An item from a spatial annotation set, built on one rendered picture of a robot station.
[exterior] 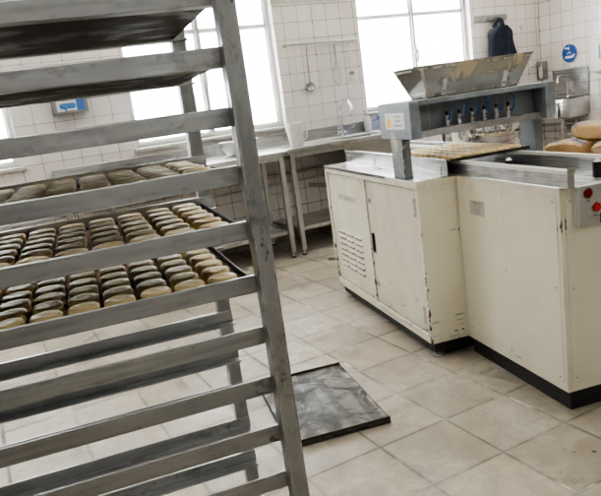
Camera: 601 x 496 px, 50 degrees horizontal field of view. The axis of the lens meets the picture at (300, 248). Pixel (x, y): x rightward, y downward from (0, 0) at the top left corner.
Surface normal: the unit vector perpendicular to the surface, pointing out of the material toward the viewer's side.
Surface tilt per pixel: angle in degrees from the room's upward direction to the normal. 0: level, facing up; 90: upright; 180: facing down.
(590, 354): 90
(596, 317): 90
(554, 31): 90
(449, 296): 90
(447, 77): 115
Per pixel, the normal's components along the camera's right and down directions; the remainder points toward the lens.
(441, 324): 0.28, 0.18
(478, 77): 0.31, 0.57
